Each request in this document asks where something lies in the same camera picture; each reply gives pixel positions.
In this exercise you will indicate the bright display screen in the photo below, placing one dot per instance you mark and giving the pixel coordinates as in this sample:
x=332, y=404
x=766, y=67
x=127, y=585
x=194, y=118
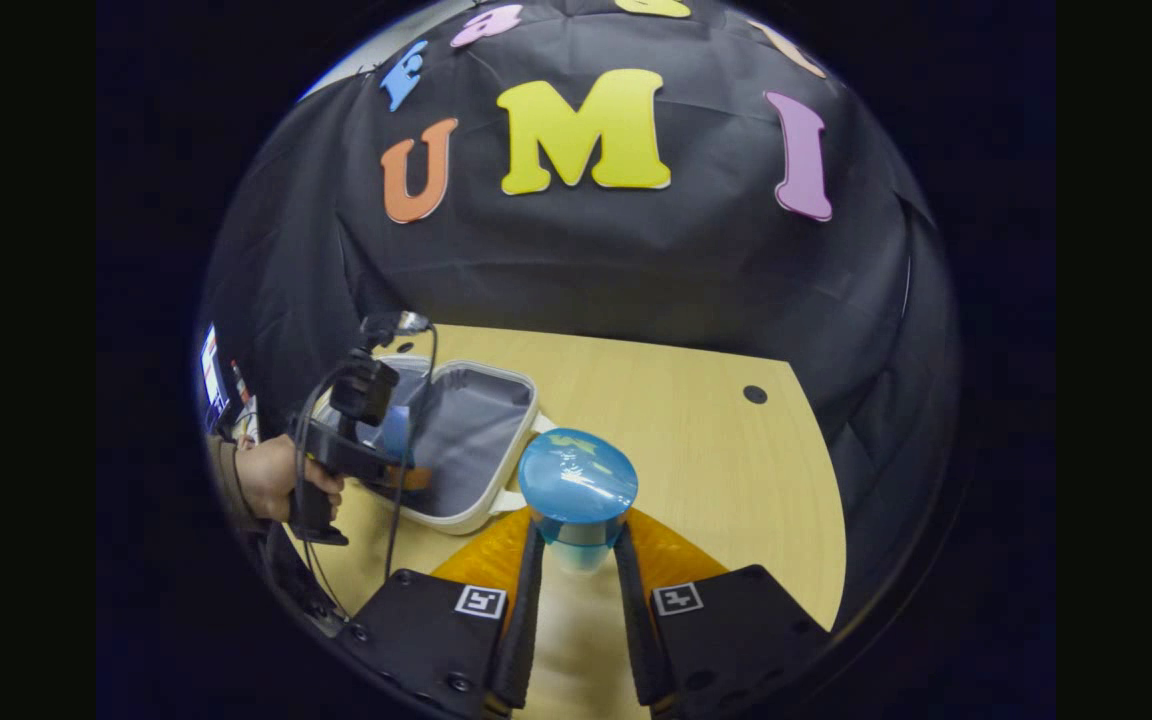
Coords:
x=209, y=375

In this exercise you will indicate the white suitcase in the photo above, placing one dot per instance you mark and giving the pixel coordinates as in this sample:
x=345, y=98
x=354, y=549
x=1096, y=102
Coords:
x=476, y=430

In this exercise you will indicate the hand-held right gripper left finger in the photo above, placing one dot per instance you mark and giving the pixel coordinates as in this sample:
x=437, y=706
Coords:
x=526, y=620

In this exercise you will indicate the turquoise bottle with blue cap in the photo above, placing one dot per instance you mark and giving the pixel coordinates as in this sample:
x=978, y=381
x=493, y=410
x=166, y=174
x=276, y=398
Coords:
x=576, y=480

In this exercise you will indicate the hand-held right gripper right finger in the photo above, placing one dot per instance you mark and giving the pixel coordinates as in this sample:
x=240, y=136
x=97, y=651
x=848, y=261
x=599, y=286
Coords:
x=636, y=630

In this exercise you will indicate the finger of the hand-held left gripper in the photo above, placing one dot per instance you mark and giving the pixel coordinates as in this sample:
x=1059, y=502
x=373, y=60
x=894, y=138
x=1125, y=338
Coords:
x=406, y=478

